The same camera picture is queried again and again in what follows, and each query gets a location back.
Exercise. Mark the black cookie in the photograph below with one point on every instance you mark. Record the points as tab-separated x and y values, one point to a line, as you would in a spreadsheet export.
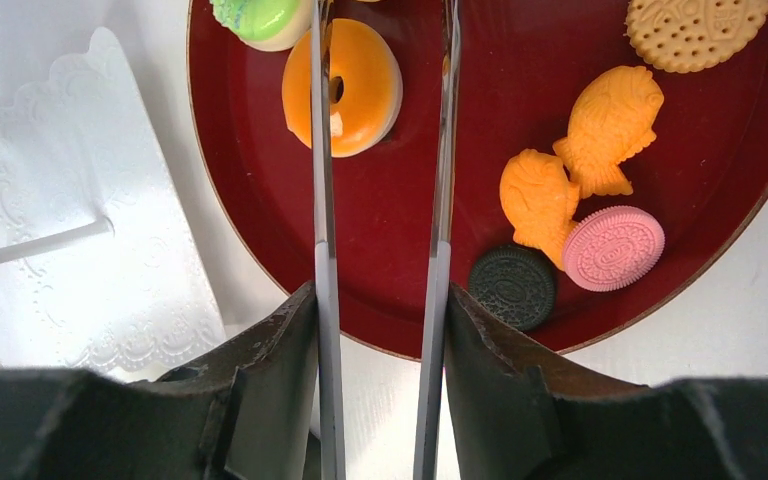
516	284

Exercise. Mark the orange cream cupcake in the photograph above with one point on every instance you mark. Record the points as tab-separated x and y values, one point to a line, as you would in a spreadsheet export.
365	83

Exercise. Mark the metal tongs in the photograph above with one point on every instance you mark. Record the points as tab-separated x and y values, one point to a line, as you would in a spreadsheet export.
333	463

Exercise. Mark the orange macaron pair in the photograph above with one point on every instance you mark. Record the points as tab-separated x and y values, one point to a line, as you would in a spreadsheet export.
611	121

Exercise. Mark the green donut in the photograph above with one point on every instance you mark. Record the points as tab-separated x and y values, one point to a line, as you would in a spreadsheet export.
265	25

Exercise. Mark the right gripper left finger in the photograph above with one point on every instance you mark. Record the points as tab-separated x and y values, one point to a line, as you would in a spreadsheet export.
240	411

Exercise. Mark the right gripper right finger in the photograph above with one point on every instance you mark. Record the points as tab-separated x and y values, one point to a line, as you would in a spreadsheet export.
521	411

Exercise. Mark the white tiered dessert stand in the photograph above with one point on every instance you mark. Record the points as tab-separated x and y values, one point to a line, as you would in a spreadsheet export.
98	265

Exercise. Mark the pink macaron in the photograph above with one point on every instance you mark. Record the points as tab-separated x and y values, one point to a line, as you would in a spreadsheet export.
613	248

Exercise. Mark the tan macaron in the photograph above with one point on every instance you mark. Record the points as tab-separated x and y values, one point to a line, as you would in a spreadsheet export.
686	36

